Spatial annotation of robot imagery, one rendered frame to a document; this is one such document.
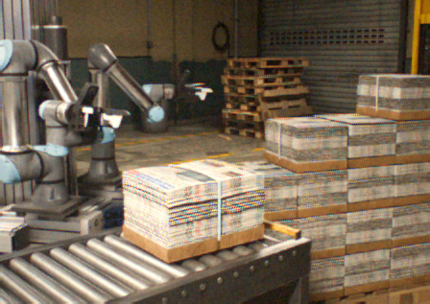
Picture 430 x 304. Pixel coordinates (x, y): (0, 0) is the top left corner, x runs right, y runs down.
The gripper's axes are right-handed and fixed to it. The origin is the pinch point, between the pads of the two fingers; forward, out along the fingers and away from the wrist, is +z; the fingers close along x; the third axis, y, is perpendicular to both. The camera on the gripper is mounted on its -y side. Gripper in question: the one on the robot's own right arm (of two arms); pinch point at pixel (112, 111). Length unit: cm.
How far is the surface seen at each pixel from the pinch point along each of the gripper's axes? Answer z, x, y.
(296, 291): 44, -48, 55
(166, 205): 24.9, -1.7, 25.5
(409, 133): 29, -176, 0
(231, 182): 31.1, -23.7, 18.9
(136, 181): 7.8, -5.3, 21.3
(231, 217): 31, -26, 30
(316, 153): 2, -129, 14
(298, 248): 45, -44, 39
